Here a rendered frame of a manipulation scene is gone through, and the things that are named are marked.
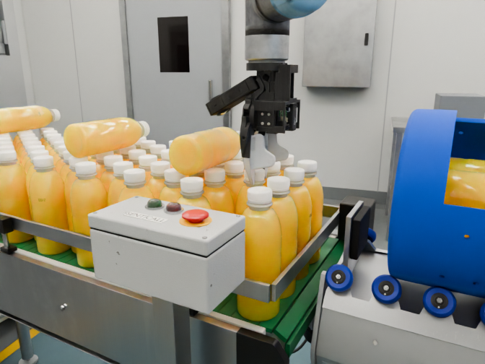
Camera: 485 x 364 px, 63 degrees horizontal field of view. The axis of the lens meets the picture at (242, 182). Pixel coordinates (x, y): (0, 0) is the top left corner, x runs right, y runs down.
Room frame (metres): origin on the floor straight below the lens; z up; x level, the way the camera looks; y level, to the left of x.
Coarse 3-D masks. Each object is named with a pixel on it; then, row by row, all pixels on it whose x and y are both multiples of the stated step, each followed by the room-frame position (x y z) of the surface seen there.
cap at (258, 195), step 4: (248, 188) 0.60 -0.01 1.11; (252, 188) 0.60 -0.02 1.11; (256, 188) 0.60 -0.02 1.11; (260, 188) 0.60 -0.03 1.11; (264, 188) 0.60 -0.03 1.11; (268, 188) 0.60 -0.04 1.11; (248, 192) 0.59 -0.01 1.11; (252, 192) 0.58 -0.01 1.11; (256, 192) 0.58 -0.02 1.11; (260, 192) 0.58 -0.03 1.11; (264, 192) 0.58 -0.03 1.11; (268, 192) 0.58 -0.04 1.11; (248, 196) 0.59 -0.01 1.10; (252, 196) 0.58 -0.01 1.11; (256, 196) 0.58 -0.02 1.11; (260, 196) 0.58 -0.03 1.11; (264, 196) 0.58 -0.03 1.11; (268, 196) 0.58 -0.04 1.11; (248, 200) 0.59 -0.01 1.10; (252, 200) 0.58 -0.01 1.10; (256, 200) 0.58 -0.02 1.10; (260, 200) 0.58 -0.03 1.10; (264, 200) 0.58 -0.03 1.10; (268, 200) 0.58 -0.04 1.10
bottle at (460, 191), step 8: (448, 176) 0.56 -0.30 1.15; (456, 176) 0.55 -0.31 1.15; (464, 176) 0.55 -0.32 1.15; (472, 176) 0.55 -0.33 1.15; (480, 176) 0.54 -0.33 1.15; (448, 184) 0.55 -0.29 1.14; (456, 184) 0.54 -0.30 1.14; (464, 184) 0.54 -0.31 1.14; (472, 184) 0.54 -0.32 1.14; (480, 184) 0.53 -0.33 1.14; (448, 192) 0.54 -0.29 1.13; (456, 192) 0.54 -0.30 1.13; (464, 192) 0.53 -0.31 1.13; (472, 192) 0.53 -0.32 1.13; (480, 192) 0.52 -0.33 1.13; (448, 200) 0.54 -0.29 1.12; (456, 200) 0.53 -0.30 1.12; (464, 200) 0.53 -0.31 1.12; (472, 200) 0.53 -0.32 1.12; (480, 200) 0.52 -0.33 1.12; (480, 208) 0.52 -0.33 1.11
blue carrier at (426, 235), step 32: (416, 128) 0.58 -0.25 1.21; (448, 128) 0.56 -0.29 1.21; (480, 128) 0.67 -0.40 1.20; (416, 160) 0.54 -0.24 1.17; (448, 160) 0.52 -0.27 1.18; (416, 192) 0.52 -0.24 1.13; (416, 224) 0.51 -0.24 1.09; (448, 224) 0.49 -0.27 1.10; (480, 224) 0.47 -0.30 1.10; (416, 256) 0.51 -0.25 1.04; (448, 256) 0.49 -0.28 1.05; (480, 256) 0.47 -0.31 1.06; (448, 288) 0.53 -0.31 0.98; (480, 288) 0.49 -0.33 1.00
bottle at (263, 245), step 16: (256, 208) 0.58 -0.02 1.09; (272, 208) 0.60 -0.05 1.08; (256, 224) 0.57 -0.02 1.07; (272, 224) 0.57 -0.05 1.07; (256, 240) 0.56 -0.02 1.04; (272, 240) 0.57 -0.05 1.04; (256, 256) 0.56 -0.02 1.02; (272, 256) 0.57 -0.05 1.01; (256, 272) 0.56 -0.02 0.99; (272, 272) 0.57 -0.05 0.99; (240, 304) 0.58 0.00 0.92; (256, 304) 0.56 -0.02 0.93; (272, 304) 0.57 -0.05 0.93; (256, 320) 0.56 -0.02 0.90
